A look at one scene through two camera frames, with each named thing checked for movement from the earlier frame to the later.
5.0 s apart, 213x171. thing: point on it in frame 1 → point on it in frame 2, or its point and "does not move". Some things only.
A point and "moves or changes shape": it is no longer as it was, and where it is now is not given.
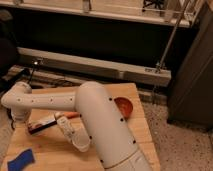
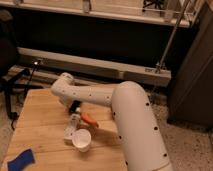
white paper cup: x=80 y=139 does not move
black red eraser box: x=41 y=125 moves or changes shape
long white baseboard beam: x=148 y=75 does not move
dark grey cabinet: x=191 y=95 does not move
